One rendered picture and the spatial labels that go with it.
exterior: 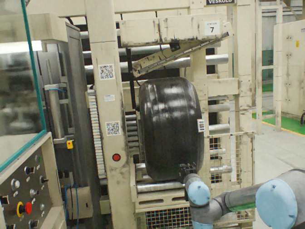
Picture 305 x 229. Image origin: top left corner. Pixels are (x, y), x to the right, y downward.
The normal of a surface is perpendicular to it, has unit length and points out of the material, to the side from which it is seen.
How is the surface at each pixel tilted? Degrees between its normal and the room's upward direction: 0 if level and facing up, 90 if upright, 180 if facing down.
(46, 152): 90
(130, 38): 90
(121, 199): 90
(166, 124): 70
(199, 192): 83
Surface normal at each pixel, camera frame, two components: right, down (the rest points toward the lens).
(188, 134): 0.06, 0.06
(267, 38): 0.24, 0.18
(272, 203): -0.88, 0.08
